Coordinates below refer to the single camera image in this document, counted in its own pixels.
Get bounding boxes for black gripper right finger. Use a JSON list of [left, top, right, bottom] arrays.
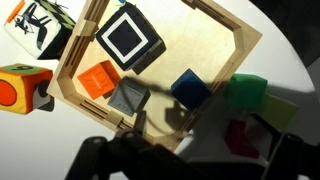
[[245, 113, 285, 159]]

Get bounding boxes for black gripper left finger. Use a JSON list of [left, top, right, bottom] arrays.
[[134, 110, 148, 136]]

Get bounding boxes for pink block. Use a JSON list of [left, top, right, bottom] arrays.
[[224, 119, 261, 159]]

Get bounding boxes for light green block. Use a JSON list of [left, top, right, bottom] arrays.
[[259, 92, 300, 133]]

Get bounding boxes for grey block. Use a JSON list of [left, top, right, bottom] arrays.
[[107, 76, 151, 118]]

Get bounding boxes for dark green block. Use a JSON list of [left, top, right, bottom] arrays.
[[223, 73, 269, 113]]

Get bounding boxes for blue block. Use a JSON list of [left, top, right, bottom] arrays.
[[170, 68, 213, 113]]

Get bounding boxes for orange block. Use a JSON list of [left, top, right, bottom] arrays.
[[77, 59, 122, 100]]

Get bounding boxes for wooden tray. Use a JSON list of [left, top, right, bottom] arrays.
[[46, 0, 263, 151]]

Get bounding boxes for black fabric cube white square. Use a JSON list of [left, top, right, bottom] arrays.
[[94, 2, 167, 76]]

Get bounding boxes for orange yellow fabric cube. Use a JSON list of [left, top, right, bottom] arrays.
[[0, 63, 55, 115]]

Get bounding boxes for checkered fabric cube animal print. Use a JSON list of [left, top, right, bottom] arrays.
[[3, 0, 77, 61]]

